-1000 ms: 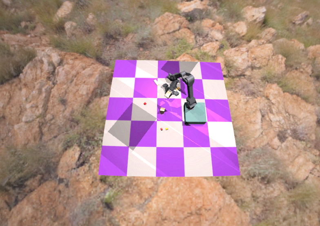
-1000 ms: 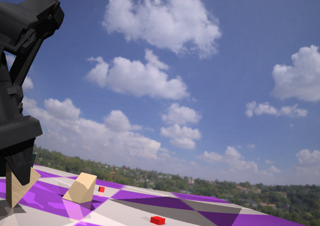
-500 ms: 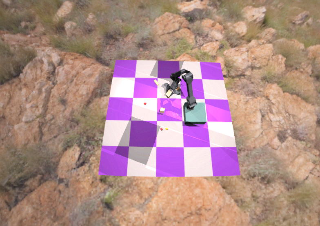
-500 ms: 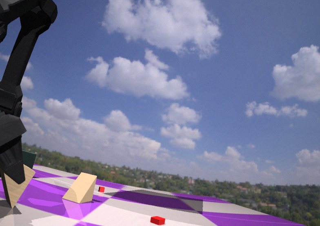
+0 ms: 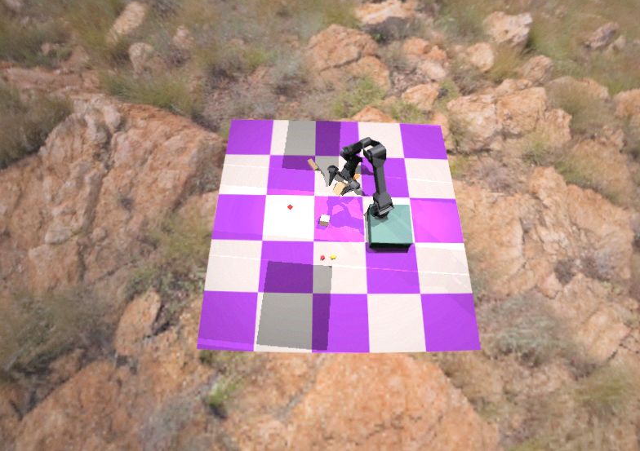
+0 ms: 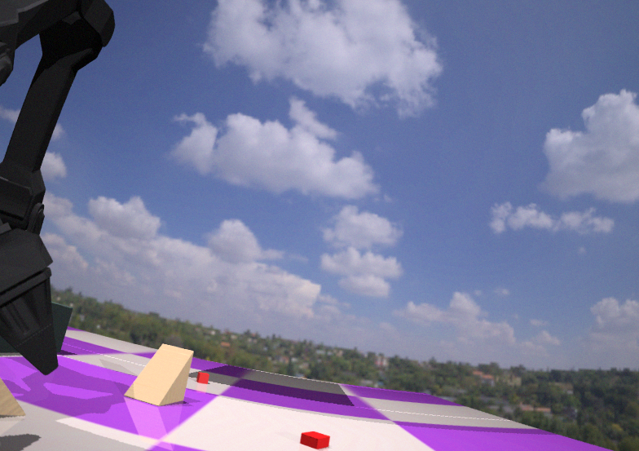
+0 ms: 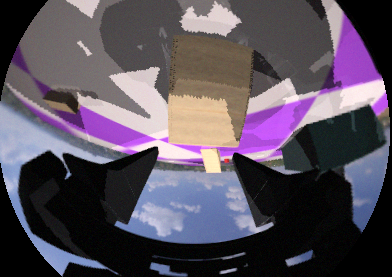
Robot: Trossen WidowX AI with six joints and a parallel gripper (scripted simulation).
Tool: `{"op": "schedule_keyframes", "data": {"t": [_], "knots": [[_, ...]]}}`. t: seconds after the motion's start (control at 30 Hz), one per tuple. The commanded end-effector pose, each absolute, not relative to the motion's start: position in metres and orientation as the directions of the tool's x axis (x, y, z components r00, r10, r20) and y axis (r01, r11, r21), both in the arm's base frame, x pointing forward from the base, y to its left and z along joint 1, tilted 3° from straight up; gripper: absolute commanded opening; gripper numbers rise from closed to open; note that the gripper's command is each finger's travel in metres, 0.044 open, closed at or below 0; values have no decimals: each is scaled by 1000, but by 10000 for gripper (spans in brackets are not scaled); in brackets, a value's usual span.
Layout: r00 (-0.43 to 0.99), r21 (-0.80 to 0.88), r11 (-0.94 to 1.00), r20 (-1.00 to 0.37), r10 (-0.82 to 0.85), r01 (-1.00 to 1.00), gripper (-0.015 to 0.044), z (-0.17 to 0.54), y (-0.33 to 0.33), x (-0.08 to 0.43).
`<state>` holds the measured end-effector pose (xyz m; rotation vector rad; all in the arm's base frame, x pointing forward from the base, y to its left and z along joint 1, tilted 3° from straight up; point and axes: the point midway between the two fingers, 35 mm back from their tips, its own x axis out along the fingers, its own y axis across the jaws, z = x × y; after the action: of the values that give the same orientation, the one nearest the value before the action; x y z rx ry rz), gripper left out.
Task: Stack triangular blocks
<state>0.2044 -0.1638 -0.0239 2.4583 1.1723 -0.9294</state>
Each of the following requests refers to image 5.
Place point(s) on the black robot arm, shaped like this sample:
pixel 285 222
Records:
pixel 377 157

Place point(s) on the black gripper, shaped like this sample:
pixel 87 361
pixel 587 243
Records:
pixel 347 171

